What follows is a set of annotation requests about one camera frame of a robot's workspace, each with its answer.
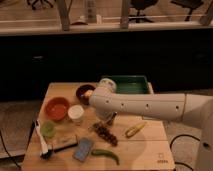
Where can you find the silver metal fork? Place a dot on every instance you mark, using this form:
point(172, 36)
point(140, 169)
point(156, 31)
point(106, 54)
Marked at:
point(111, 121)

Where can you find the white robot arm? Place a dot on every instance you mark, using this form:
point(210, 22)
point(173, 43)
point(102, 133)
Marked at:
point(192, 110)

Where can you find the small metal cup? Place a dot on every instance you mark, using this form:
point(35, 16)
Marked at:
point(107, 120)

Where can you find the green small cup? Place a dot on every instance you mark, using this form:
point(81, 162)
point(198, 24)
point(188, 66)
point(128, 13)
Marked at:
point(48, 129)

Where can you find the green plastic tray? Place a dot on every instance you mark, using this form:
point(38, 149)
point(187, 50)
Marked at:
point(130, 84)

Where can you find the yellow round food piece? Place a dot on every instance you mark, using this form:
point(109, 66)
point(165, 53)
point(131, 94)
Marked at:
point(87, 94)

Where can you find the dark maroon bowl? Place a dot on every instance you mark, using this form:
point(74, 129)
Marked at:
point(81, 90)

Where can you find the white round container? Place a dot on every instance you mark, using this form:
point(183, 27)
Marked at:
point(76, 113)

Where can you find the dark purple grape bunch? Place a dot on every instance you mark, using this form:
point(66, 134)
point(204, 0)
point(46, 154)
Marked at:
point(104, 133)

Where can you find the orange bowl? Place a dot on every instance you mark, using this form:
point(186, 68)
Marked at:
point(56, 108)

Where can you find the blue sponge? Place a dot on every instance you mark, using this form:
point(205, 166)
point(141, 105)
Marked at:
point(83, 149)

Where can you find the green chili pepper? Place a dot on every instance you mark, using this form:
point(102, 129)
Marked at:
point(106, 153)

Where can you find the black office chair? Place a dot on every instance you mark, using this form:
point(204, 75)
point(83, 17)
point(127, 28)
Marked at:
point(141, 5)
point(39, 4)

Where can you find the black office chair left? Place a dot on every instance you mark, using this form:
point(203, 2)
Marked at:
point(39, 4)

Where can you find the black chair right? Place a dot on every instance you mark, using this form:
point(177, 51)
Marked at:
point(190, 4)

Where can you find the white handled dish brush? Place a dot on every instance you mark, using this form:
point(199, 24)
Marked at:
point(44, 146)

